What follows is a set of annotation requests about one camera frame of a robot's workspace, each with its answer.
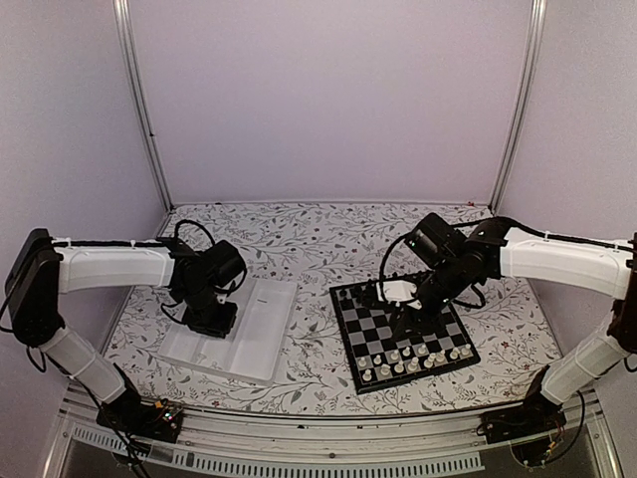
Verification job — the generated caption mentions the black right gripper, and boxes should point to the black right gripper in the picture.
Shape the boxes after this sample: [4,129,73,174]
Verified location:
[389,256,469,342]

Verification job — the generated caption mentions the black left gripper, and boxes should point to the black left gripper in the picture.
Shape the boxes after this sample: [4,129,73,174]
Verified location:
[179,284,238,339]

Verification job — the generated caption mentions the black white chessboard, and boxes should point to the black white chessboard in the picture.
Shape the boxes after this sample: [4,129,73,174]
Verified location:
[329,280,481,394]

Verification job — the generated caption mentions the white plastic tray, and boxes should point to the white plastic tray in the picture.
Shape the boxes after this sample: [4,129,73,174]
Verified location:
[158,279,298,385]

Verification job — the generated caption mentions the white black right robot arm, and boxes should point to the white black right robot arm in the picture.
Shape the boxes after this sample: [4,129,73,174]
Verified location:
[397,213,636,434]

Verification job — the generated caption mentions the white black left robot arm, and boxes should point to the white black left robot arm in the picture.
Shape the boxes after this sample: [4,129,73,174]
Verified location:
[1,228,247,432]

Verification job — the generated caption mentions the floral patterned table mat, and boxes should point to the floral patterned table mat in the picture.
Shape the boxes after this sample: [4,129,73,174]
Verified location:
[106,203,560,415]

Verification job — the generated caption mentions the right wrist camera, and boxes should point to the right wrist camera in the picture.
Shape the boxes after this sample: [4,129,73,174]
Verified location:
[376,280,422,310]

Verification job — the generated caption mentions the aluminium front rail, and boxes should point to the aluminium front rail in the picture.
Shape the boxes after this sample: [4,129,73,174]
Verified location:
[43,386,624,477]

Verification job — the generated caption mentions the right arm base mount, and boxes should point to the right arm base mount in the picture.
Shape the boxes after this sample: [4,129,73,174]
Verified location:
[476,391,566,468]

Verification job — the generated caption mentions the left aluminium frame post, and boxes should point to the left aluminium frame post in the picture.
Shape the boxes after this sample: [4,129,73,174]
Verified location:
[112,0,174,212]

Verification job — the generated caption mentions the aluminium frame post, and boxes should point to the aluminium frame post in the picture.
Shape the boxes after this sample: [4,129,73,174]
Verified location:
[112,0,174,212]
[489,0,547,214]

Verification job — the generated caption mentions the right aluminium frame post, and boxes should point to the right aluminium frame post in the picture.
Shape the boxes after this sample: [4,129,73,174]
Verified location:
[489,0,547,214]

